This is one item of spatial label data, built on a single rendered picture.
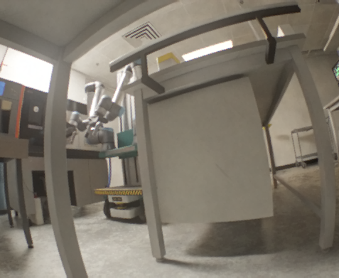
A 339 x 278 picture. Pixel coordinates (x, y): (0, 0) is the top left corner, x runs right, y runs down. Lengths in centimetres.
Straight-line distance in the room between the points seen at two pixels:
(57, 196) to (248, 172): 68
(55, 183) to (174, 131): 58
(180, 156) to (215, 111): 26
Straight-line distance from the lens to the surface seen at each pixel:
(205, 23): 73
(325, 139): 72
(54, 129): 49
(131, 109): 203
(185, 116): 82
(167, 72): 78
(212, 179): 76
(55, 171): 47
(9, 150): 117
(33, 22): 57
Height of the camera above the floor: 46
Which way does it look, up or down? 10 degrees up
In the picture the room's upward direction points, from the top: 7 degrees counter-clockwise
